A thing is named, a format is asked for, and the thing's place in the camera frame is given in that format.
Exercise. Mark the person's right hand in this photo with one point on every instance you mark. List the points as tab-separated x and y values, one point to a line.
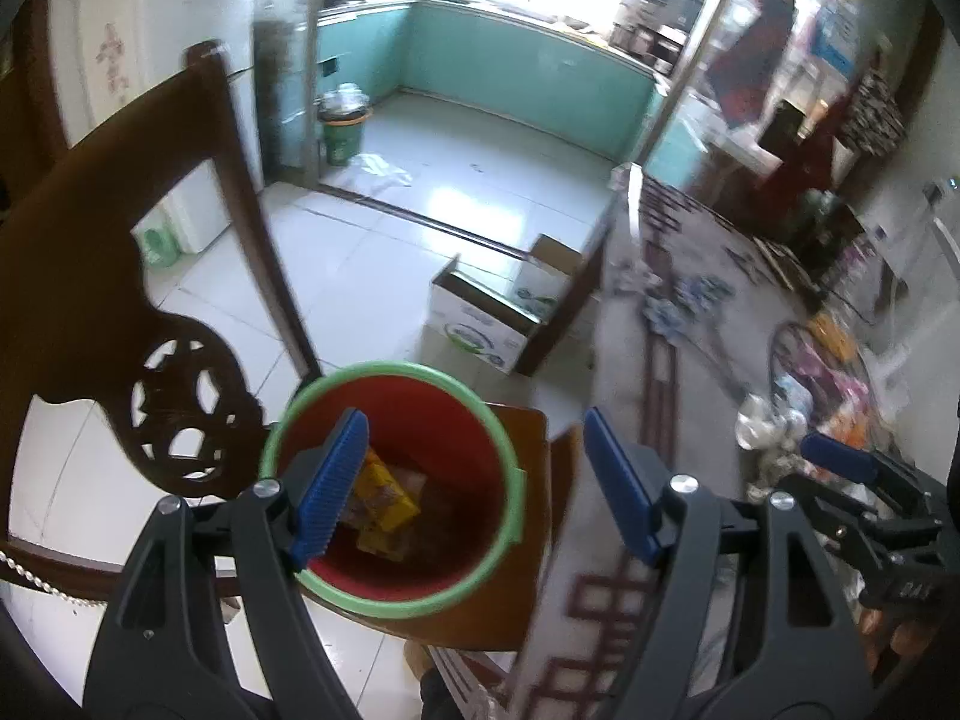
900	634

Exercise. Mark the pile of blue white wrappers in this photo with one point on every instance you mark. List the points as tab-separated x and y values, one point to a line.
686	307

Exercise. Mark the white plastic bag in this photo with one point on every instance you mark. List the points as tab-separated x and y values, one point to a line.
379	171

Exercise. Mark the yellow snack packet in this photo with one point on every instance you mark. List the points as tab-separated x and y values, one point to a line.
386	502

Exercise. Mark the dark wooden carved chair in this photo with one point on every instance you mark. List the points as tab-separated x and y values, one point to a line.
75	240

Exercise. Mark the pile of colourful snack bags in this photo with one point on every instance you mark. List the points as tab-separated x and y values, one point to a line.
825	367

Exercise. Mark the dark wooden cabinet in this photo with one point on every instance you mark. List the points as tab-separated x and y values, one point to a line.
810	165

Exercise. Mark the crumpled white wrapper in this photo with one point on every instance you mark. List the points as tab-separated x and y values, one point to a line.
765	424

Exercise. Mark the green plastic bottle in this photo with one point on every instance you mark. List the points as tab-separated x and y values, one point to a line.
157	240

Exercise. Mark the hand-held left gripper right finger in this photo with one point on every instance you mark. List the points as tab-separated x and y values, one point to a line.
619	487

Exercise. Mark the red bucket with green rim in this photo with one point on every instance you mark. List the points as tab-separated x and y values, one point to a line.
450	465

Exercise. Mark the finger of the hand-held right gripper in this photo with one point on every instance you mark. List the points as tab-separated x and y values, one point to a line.
825	506
840	456

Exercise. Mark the teal kitchen counter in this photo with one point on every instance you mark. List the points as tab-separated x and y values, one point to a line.
525	67

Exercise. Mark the open white cardboard box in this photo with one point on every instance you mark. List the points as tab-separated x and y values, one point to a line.
480	330

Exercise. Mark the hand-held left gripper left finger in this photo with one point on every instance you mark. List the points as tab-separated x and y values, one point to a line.
330	491

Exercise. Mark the sliding glass door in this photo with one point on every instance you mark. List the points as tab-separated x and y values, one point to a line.
289	105

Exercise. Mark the green trash bin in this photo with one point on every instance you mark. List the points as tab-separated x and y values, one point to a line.
341	139

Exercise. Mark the red hanging cloth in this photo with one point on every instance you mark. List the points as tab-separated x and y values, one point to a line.
757	52

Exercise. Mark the white refrigerator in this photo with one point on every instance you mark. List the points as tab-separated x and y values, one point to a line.
187	15

